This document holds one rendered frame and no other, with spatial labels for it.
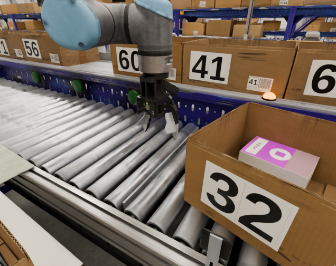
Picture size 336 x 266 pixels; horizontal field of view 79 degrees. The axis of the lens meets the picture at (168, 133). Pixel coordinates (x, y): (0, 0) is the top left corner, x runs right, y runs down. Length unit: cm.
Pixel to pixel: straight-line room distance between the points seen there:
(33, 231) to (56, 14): 41
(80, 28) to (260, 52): 57
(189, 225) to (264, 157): 25
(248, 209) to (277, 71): 52
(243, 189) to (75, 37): 40
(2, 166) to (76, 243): 80
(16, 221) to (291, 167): 62
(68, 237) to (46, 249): 99
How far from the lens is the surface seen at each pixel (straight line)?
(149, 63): 54
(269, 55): 80
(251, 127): 66
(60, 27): 44
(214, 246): 38
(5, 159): 81
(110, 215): 52
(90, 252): 138
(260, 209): 40
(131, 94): 98
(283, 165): 56
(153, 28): 53
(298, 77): 81
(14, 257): 50
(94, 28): 43
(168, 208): 50
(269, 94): 77
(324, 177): 67
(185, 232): 46
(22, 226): 56
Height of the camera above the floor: 112
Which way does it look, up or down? 29 degrees down
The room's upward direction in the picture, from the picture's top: straight up
